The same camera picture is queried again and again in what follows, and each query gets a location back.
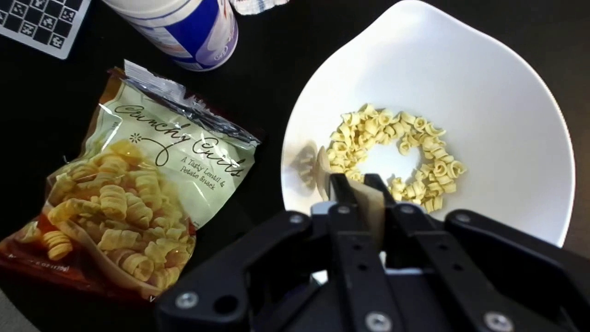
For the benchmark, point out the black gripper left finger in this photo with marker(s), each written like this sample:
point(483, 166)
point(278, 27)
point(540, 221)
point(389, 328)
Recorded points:
point(355, 269)

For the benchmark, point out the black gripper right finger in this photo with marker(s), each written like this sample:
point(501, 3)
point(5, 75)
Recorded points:
point(411, 238)

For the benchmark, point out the wooden spoon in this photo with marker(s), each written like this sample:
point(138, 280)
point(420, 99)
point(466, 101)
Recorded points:
point(368, 199)

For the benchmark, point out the white mixing bowl teal rim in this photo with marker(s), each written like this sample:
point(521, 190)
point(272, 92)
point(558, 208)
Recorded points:
point(497, 116)

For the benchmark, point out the pasta curls in bowl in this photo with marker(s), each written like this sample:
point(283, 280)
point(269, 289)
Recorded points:
point(427, 182)

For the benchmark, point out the crunchy curls snack bag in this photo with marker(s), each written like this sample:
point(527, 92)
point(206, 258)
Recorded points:
point(121, 217)

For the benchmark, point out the white blue canister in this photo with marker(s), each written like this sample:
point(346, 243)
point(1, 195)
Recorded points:
point(199, 35)

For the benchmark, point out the checkered calibration tag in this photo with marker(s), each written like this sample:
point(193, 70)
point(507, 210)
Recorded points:
point(47, 25)

